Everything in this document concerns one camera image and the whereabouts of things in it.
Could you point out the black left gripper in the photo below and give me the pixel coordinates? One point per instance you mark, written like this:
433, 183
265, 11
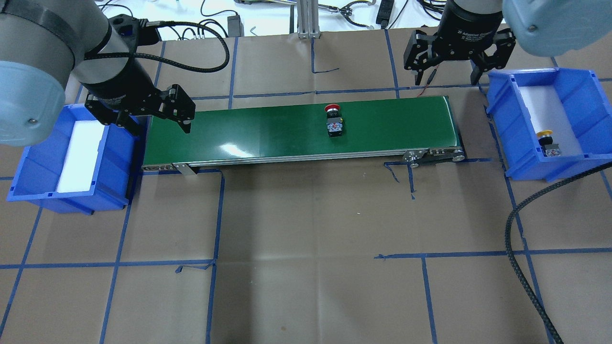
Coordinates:
125, 82

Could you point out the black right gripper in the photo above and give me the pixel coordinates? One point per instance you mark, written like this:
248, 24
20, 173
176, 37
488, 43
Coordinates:
466, 29

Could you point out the blue bin right side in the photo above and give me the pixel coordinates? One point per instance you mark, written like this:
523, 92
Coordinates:
582, 95

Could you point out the green conveyor belt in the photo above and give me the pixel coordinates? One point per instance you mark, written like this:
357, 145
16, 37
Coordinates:
420, 129

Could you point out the yellow push button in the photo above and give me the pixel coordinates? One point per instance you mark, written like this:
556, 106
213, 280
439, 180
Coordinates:
547, 144

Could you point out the black power adapter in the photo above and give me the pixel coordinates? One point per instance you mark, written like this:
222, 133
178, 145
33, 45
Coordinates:
235, 26

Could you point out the white foam pad right bin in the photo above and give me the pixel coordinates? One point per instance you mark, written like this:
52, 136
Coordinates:
547, 112

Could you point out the aluminium frame post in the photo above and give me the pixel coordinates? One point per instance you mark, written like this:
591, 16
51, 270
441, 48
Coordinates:
308, 19

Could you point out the white foam pad bin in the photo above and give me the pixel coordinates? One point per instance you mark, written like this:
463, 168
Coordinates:
81, 157
547, 112

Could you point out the red push button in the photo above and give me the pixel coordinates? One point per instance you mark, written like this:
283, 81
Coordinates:
335, 126

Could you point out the blue bin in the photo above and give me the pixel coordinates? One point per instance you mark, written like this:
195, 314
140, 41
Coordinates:
582, 95
40, 166

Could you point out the white foam pad left bin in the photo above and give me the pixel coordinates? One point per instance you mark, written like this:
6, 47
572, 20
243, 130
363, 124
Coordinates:
81, 157

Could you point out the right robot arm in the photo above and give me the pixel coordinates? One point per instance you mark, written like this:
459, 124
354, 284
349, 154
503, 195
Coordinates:
549, 28

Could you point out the blue bin left side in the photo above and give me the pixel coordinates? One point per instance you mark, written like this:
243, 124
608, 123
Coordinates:
40, 166

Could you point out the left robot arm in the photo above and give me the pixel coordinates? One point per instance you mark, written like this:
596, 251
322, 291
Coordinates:
45, 42

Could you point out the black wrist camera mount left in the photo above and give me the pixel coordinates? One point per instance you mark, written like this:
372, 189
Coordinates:
135, 31

